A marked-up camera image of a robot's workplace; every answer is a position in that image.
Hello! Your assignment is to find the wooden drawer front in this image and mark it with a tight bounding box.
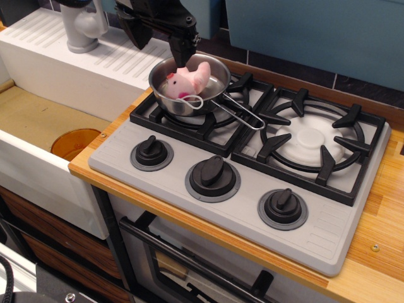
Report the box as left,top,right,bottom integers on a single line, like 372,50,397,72
1,188,134,302

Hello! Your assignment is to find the toy oven door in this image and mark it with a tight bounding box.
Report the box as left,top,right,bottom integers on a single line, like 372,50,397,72
120,216,332,302

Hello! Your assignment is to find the white toy sink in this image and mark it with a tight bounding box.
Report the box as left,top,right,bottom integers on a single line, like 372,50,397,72
1,8,171,239

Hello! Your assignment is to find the black middle stove knob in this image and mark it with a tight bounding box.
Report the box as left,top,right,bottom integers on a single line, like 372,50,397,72
185,155,241,203

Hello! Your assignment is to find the black oven door handle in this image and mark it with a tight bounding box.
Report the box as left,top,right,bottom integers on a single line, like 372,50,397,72
119,211,273,302

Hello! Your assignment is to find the grey toy stove top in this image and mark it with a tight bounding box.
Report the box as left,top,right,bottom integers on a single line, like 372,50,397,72
87,59,392,278

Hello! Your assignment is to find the stainless steel pan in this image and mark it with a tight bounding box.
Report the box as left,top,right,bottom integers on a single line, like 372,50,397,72
148,54,265,131

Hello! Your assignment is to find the black left stove knob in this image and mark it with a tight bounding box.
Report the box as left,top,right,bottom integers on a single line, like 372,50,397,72
129,135,174,172

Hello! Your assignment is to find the black right stove knob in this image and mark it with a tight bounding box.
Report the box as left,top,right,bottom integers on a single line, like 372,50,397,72
258,188,309,231

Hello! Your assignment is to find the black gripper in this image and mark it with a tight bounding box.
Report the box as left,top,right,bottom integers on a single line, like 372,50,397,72
116,1,200,68

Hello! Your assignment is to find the pink stuffed pig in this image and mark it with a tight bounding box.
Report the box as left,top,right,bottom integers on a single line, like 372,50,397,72
163,61,211,110

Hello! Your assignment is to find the black braided cable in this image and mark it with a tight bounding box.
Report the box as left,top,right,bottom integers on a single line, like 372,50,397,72
0,254,15,303

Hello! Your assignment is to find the orange plastic plate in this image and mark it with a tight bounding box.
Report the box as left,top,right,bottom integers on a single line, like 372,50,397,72
50,128,100,161

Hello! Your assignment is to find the grey toy faucet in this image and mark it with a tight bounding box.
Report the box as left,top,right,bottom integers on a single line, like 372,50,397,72
58,0,109,54

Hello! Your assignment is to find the black stove knob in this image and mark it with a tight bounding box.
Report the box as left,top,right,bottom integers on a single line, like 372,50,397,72
129,135,174,172
258,188,309,231
185,155,241,203

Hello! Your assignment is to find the black right burner grate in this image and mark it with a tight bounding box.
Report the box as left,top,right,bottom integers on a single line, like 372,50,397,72
231,88,386,206

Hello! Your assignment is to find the black left burner grate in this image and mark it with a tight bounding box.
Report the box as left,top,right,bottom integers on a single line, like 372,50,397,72
130,73,273,157

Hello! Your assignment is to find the black burner grate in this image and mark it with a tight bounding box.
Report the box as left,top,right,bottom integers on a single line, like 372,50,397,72
130,73,273,157
231,88,386,206

